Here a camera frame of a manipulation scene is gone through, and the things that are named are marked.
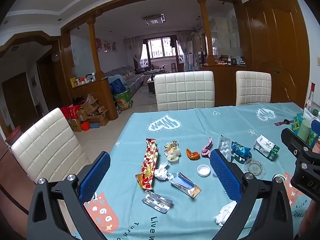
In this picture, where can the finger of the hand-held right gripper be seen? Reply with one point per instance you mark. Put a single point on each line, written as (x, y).
(290, 137)

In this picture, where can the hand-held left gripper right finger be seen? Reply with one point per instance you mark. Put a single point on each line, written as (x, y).
(225, 177)

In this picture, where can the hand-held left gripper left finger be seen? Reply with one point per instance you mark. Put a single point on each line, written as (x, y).
(95, 177)

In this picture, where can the green white milk carton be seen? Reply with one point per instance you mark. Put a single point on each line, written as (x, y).
(265, 146)

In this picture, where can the pink paper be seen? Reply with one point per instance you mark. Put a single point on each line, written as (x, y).
(206, 150)

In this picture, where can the red gold foil wrapper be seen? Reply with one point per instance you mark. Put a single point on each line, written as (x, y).
(147, 162)

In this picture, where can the cream snack wrapper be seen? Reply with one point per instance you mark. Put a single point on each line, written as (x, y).
(172, 150)

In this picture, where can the person's right forearm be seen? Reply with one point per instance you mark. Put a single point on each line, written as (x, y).
(311, 220)

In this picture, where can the light green thermos cup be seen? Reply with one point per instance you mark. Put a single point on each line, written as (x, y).
(305, 130)

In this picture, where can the white bottle cap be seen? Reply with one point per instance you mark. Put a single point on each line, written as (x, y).
(203, 171)

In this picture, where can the pink cup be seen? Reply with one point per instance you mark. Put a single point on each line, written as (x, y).
(316, 145)

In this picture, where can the blue foil wrapper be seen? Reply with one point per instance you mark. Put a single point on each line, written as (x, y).
(240, 150)

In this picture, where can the clear plastic blister pack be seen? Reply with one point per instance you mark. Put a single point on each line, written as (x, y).
(225, 145)

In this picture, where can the large white crumpled tissue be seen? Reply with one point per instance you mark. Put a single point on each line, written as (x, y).
(225, 213)

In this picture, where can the orange peel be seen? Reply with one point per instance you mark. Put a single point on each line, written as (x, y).
(192, 155)

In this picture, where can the flattened blue carton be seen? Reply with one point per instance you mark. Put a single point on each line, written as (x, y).
(183, 183)

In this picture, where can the glass bottle with red cap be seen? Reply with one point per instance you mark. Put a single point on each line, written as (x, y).
(310, 100)

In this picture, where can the orange bucket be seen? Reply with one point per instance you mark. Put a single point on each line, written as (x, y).
(85, 125)

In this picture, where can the light blue printed tablecloth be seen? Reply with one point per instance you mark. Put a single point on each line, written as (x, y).
(187, 130)

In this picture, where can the white quilted chair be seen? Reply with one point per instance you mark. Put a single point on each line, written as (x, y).
(185, 90)
(45, 142)
(253, 87)

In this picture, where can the small white crumpled tissue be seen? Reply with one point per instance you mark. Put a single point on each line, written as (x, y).
(161, 173)

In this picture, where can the pile of cardboard boxes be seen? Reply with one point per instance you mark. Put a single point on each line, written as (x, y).
(92, 112)

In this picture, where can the silver pill blister pack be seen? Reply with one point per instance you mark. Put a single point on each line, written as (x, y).
(156, 201)

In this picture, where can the red bag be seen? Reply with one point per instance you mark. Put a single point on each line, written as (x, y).
(70, 111)

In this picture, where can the colourful woven bag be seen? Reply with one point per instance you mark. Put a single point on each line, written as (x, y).
(123, 101)

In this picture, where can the wooden partition counter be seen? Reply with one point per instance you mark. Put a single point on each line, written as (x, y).
(100, 92)

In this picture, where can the blue bag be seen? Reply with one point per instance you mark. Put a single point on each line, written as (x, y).
(117, 86)

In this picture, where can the wooden door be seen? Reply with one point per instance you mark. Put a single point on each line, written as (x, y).
(275, 42)

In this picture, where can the grey patterned sofa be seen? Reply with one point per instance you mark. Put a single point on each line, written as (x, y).
(130, 77)

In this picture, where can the dark coffee table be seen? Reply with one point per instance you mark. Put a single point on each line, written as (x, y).
(151, 82)

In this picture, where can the white standing air conditioner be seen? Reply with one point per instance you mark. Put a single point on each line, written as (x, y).
(190, 55)

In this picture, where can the barred window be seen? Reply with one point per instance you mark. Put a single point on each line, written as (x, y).
(162, 47)

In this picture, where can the ceiling lamp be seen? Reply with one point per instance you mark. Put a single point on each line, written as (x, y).
(153, 19)

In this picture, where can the pink wall pictures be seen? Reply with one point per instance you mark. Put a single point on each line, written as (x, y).
(106, 45)

